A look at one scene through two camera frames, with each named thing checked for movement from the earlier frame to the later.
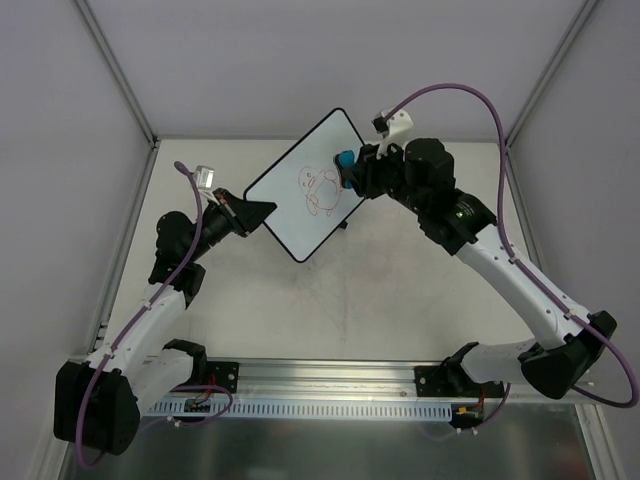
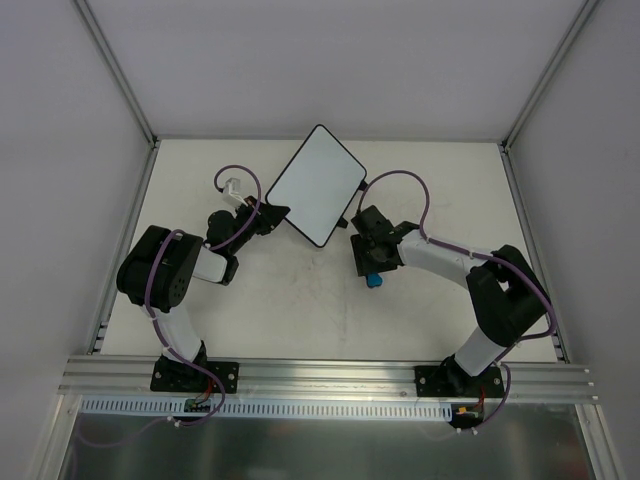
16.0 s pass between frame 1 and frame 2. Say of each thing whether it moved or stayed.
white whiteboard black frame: moved
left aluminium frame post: stayed
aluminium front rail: stayed
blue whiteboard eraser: moved
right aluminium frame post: stayed
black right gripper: moved
